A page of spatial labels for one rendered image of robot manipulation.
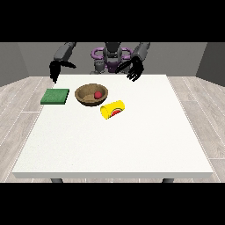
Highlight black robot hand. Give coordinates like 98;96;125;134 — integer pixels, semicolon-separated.
48;60;77;85
114;55;145;83

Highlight green square pad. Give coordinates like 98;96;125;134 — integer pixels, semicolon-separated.
40;88;70;105

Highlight brown wooden bowl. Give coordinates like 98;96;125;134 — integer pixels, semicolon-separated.
74;83;109;108

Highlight yellow cup with melon print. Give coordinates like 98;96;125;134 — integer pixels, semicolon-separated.
99;99;126;121

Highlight grey robot trunk purple rings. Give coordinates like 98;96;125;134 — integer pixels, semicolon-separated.
90;42;134;76

